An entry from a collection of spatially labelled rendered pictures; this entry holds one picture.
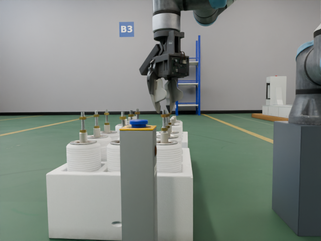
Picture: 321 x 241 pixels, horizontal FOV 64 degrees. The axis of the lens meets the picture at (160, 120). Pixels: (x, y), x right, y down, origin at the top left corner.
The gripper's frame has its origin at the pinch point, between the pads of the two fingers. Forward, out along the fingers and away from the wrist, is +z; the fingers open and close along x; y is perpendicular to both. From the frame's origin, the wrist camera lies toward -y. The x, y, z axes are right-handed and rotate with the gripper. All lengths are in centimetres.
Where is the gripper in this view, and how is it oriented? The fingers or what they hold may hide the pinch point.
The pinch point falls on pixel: (162, 108)
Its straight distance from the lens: 73.0
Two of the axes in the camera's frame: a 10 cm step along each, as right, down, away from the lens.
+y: 6.0, 0.5, -8.0
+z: 0.1, 10.0, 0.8
